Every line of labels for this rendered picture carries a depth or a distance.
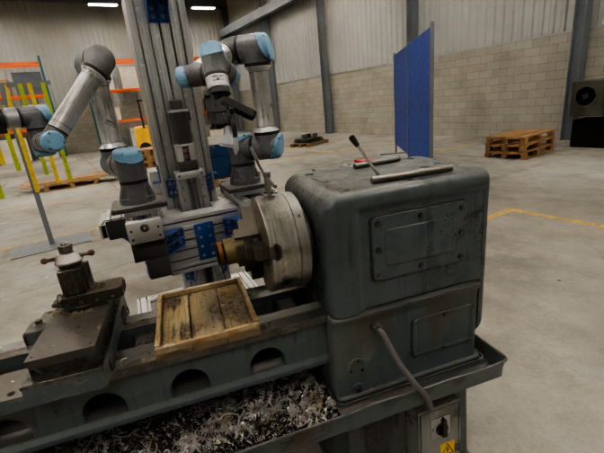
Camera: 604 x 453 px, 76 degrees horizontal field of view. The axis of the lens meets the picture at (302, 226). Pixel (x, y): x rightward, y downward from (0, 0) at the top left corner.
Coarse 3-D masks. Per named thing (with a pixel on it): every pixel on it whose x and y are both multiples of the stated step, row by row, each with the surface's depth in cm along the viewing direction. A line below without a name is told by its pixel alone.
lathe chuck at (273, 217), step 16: (256, 208) 120; (272, 208) 116; (288, 208) 116; (256, 224) 126; (272, 224) 113; (288, 224) 114; (256, 240) 134; (272, 240) 111; (288, 240) 113; (288, 256) 113; (272, 272) 114; (288, 272) 115; (272, 288) 120
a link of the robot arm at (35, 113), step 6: (18, 108) 144; (24, 108) 145; (30, 108) 146; (36, 108) 147; (42, 108) 148; (48, 108) 150; (24, 114) 144; (30, 114) 145; (36, 114) 147; (42, 114) 148; (48, 114) 149; (24, 120) 145; (30, 120) 146; (36, 120) 147; (42, 120) 149; (48, 120) 150; (24, 126) 146; (30, 126) 147; (36, 126) 147; (42, 126) 149
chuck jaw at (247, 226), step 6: (240, 210) 128; (246, 210) 128; (252, 210) 128; (246, 216) 127; (252, 216) 127; (240, 222) 126; (246, 222) 126; (252, 222) 127; (240, 228) 125; (246, 228) 125; (252, 228) 126; (234, 234) 124; (240, 234) 124; (246, 234) 125; (252, 234) 125; (258, 234) 126
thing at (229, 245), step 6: (222, 240) 122; (228, 240) 121; (234, 240) 121; (240, 240) 123; (216, 246) 120; (222, 246) 120; (228, 246) 120; (234, 246) 120; (216, 252) 119; (222, 252) 119; (228, 252) 119; (234, 252) 120; (222, 258) 119; (228, 258) 120; (234, 258) 120; (222, 264) 121; (228, 264) 122
